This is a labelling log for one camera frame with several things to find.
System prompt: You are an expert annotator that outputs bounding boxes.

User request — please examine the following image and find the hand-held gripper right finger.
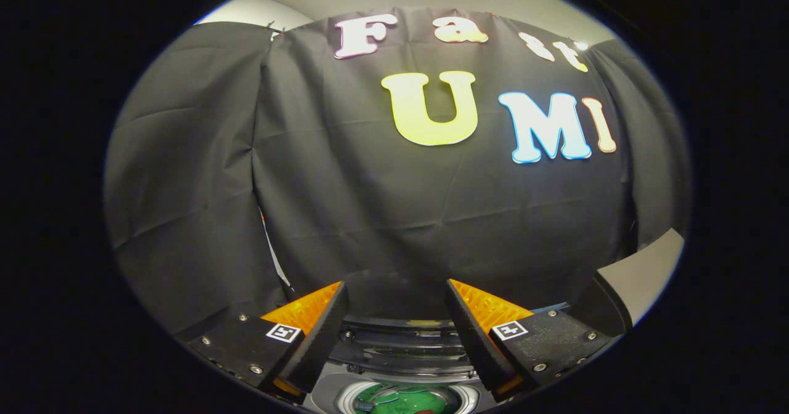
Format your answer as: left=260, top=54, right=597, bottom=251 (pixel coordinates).
left=446, top=278, right=617, bottom=401

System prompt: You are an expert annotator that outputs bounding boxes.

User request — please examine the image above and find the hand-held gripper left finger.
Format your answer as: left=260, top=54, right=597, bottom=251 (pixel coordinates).
left=185, top=282, right=350, bottom=402

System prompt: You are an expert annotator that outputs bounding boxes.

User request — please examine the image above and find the dark grey washing machine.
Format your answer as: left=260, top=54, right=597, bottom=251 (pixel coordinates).
left=305, top=306, right=571, bottom=414

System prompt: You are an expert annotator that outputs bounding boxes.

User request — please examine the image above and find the green polo shirt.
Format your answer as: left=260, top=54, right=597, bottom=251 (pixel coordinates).
left=354, top=384, right=449, bottom=414

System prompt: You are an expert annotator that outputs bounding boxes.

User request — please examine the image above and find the black backdrop cloth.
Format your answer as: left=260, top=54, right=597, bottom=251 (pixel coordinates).
left=104, top=6, right=691, bottom=341

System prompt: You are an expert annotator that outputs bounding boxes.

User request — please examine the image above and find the grey cabinet with dark frame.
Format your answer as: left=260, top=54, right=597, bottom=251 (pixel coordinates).
left=595, top=229, right=685, bottom=335

